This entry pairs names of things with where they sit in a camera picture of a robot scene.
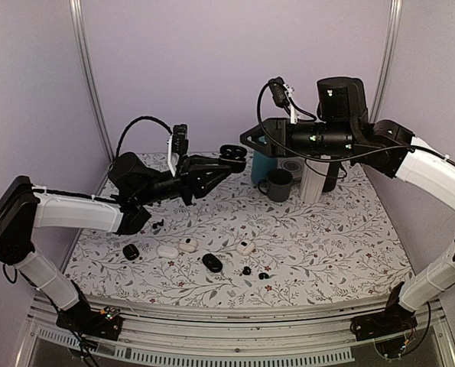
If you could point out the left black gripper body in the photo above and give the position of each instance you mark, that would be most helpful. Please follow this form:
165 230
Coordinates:
186 187

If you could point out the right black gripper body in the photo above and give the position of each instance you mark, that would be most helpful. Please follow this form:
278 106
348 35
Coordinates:
277 124

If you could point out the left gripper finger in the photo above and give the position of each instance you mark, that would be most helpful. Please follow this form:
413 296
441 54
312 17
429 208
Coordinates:
201 162
205 179

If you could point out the black earbud charging case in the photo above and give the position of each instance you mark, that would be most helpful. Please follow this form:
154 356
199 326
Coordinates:
233 156

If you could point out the cream earbud case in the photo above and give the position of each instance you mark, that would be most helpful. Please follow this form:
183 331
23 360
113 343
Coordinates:
245 248

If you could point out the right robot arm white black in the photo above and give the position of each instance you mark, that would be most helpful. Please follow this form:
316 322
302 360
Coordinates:
340 131

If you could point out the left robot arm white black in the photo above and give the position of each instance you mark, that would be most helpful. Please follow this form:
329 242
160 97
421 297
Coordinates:
25 207

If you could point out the white open earbud case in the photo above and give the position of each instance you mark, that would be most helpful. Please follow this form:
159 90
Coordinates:
188 245

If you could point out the white closed earbud case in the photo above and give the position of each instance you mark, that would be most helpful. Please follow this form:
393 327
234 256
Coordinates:
168 252

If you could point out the black oval earbud case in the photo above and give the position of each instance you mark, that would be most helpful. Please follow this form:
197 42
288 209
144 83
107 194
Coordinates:
212 263

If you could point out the black small earbud case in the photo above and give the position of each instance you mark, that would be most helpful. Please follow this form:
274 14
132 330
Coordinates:
130 252

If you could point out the teal tall vase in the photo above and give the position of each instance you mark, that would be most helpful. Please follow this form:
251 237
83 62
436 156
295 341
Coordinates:
261 165

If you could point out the dark grey mug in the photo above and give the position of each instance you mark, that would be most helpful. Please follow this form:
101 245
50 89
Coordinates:
277 185

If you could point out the black earbud pair left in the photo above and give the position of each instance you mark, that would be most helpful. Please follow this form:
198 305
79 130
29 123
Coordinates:
158 224

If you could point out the white ribbed vase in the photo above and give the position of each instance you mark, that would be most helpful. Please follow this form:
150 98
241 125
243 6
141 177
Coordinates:
313 179

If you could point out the floral patterned table mat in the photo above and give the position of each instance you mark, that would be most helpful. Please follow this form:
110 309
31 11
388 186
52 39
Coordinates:
341 248

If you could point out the dark brown cylinder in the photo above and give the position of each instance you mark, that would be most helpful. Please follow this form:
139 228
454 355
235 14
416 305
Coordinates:
331 177

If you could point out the black round earbud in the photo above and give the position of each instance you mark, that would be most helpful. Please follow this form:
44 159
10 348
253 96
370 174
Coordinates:
246 270

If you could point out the black hook earbud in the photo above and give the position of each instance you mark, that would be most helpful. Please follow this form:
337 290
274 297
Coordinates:
263 276

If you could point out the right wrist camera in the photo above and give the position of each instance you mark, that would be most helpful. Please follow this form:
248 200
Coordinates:
281 95

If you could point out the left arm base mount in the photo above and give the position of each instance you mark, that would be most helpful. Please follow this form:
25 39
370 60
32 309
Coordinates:
82 320

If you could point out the right aluminium frame post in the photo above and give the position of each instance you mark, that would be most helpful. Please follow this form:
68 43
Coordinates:
391 40

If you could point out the aluminium frame post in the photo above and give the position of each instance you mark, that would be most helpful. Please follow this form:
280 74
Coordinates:
391 40
79 30

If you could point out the front aluminium rail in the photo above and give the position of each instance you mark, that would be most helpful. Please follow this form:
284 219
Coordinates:
314 335

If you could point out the left aluminium frame post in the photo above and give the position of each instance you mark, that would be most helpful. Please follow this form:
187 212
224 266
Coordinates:
79 30

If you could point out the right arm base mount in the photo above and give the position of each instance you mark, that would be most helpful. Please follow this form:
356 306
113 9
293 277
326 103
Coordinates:
393 319

